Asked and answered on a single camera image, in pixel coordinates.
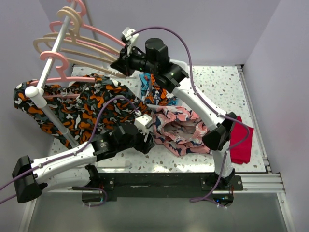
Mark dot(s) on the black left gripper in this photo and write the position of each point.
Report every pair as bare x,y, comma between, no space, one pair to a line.
145,146

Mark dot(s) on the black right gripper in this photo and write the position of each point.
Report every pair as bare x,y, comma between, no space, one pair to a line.
124,67

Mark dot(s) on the pink patterned shorts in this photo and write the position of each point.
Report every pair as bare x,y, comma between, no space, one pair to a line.
180,130

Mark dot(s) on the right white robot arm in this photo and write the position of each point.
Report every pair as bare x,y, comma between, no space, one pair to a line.
219,122

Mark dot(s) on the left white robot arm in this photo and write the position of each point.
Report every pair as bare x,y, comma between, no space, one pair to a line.
76,167

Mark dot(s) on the pink hanger rear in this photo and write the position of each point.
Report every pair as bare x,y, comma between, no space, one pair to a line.
76,20

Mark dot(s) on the pink hanger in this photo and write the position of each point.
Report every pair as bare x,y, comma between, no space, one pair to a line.
51,56
76,20

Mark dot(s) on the camouflage orange black shorts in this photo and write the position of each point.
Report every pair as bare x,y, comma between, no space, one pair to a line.
101,105

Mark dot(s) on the pink hanger front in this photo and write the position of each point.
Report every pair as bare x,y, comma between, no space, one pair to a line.
51,56

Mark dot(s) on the blue orange patterned garment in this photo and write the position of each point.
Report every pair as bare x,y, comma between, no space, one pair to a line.
152,93

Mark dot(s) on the white plastic basket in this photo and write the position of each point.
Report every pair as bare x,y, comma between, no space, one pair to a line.
170,77

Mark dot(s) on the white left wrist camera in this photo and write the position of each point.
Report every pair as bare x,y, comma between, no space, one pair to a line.
144,123

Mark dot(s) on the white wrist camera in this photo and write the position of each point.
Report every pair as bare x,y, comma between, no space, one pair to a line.
129,36
144,123

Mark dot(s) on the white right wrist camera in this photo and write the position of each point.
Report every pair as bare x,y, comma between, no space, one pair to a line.
129,36

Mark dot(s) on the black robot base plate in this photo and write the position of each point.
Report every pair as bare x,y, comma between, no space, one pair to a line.
111,186

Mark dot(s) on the white clothes rack rail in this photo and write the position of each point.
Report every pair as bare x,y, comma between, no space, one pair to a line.
35,93

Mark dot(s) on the aluminium table frame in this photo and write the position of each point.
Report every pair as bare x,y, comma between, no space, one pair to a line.
260,207

